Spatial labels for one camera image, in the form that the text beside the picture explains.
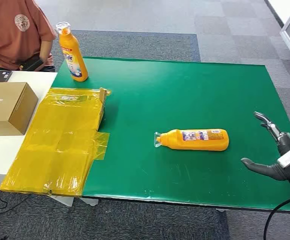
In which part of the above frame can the seated person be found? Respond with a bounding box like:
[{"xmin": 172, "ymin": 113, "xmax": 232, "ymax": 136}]
[{"xmin": 0, "ymin": 0, "xmax": 58, "ymax": 73}]

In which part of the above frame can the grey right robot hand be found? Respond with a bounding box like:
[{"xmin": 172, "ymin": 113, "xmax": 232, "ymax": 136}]
[{"xmin": 241, "ymin": 111, "xmax": 290, "ymax": 182}]

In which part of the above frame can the black handheld device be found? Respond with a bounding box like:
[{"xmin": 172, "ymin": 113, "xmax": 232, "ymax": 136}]
[{"xmin": 18, "ymin": 54, "xmax": 45, "ymax": 72}]

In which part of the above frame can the brown cardboard box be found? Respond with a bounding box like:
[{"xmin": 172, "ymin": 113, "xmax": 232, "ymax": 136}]
[{"xmin": 0, "ymin": 81, "xmax": 39, "ymax": 137}]

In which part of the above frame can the green table mat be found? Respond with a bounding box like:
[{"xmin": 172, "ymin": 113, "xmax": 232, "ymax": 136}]
[{"xmin": 51, "ymin": 56, "xmax": 290, "ymax": 213}]

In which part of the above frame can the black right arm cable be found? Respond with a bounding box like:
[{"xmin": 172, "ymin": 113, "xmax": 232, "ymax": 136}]
[{"xmin": 263, "ymin": 195, "xmax": 290, "ymax": 240}]

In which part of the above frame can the orange detergent bottle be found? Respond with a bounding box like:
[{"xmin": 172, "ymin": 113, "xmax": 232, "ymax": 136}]
[
  {"xmin": 55, "ymin": 21, "xmax": 89, "ymax": 83},
  {"xmin": 153, "ymin": 128, "xmax": 230, "ymax": 152}
]

